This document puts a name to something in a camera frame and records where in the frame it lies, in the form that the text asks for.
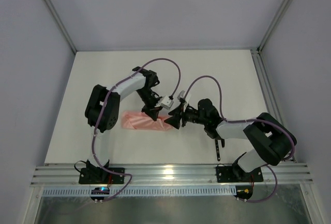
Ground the pink cloth napkin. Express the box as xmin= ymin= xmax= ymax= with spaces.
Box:
xmin=121 ymin=111 xmax=173 ymax=131

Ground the black handled fork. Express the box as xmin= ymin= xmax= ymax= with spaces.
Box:
xmin=215 ymin=139 xmax=220 ymax=162

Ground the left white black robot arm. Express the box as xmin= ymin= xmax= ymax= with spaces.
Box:
xmin=85 ymin=67 xmax=162 ymax=144

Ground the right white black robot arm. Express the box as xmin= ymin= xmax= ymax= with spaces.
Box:
xmin=164 ymin=98 xmax=297 ymax=182

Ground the right black controller board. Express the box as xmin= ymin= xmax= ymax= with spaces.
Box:
xmin=234 ymin=185 xmax=253 ymax=201

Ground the black controller board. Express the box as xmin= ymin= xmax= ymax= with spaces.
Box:
xmin=234 ymin=185 xmax=253 ymax=201
xmin=90 ymin=186 xmax=110 ymax=203

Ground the left black controller board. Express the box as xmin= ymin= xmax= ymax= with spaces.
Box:
xmin=90 ymin=186 xmax=110 ymax=203

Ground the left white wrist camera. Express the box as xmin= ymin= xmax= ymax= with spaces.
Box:
xmin=156 ymin=95 xmax=174 ymax=110

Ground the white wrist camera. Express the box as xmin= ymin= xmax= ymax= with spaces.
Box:
xmin=156 ymin=95 xmax=174 ymax=110
xmin=177 ymin=91 xmax=191 ymax=104

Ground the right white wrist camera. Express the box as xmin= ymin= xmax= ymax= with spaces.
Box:
xmin=177 ymin=91 xmax=191 ymax=104

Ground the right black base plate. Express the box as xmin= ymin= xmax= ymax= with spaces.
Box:
xmin=215 ymin=165 xmax=264 ymax=183

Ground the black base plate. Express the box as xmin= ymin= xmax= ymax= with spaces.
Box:
xmin=215 ymin=165 xmax=264 ymax=183
xmin=79 ymin=167 xmax=124 ymax=185

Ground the right aluminium side rail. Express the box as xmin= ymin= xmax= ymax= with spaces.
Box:
xmin=249 ymin=49 xmax=296 ymax=163

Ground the slotted grey cable duct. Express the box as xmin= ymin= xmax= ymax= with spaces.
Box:
xmin=42 ymin=185 xmax=235 ymax=197

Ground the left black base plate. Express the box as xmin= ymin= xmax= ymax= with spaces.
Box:
xmin=79 ymin=167 xmax=124 ymax=185

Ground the aluminium front rail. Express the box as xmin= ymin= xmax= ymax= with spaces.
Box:
xmin=31 ymin=162 xmax=313 ymax=186

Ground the right aluminium corner post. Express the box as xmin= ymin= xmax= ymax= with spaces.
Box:
xmin=257 ymin=0 xmax=293 ymax=54

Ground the aluminium corner post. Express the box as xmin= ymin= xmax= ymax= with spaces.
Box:
xmin=257 ymin=0 xmax=293 ymax=54
xmin=42 ymin=0 xmax=78 ymax=55

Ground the left aluminium corner post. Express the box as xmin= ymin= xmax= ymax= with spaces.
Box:
xmin=42 ymin=0 xmax=78 ymax=55

